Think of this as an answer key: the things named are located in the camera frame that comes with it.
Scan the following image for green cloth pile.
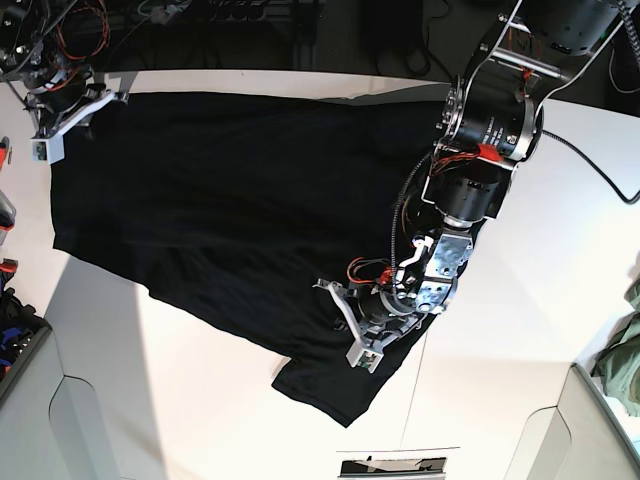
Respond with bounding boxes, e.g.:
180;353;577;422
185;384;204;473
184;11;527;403
591;279;639;417

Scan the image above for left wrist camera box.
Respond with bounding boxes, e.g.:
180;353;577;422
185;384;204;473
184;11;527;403
346;341;384;374

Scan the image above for white paper sheet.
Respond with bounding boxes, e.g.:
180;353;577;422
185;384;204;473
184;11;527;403
336;447;460;480

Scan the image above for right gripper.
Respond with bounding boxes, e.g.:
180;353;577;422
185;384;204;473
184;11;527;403
24;74;129;141

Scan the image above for grey bin with clothes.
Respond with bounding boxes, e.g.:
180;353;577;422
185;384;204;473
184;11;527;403
1;259;52;402

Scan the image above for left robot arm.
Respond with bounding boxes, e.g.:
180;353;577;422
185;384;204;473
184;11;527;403
317;1;639;371

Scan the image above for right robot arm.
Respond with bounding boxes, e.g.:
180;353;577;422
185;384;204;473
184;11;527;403
1;1;128;137

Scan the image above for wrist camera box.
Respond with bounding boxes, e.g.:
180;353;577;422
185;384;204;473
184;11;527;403
346;341;384;374
31;136;65;164

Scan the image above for black t-shirt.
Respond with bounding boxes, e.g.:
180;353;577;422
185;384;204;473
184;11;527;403
50;93;442;426

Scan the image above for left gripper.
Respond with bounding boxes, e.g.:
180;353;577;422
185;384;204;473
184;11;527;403
313;279;425;353

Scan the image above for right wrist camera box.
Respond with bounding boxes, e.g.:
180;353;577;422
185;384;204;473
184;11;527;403
31;136;65;164

